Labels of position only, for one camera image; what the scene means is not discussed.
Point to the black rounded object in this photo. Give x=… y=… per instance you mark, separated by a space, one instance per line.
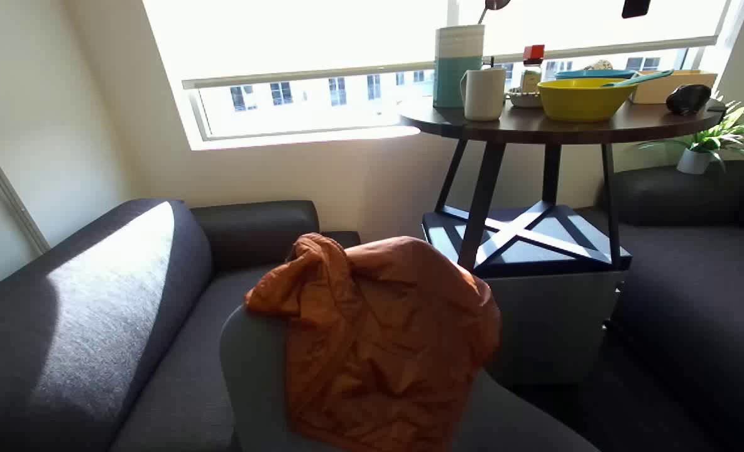
x=686 y=102

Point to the spice jar with red lid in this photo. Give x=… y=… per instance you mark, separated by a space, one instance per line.
x=530 y=75

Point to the teal and white canister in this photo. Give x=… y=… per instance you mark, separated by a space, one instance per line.
x=455 y=65

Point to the blue bowl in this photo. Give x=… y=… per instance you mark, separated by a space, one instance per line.
x=594 y=74

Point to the black hanging object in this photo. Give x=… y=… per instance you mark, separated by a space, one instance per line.
x=633 y=6

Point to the yellow bowl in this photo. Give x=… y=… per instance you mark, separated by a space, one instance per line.
x=581 y=102

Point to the orange quilted jersey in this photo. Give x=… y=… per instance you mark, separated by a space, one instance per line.
x=373 y=334

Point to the round dark wooden table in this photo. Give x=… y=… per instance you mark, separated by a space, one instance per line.
x=556 y=127

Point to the light wooden box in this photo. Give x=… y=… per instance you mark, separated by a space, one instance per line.
x=651 y=92

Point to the white roller blind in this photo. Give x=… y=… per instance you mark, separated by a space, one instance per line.
x=305 y=33

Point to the metal ladle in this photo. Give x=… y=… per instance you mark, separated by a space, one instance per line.
x=493 y=2

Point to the green potted plant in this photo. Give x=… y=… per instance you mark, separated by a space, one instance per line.
x=694 y=159

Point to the white mug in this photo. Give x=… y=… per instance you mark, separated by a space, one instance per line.
x=484 y=94

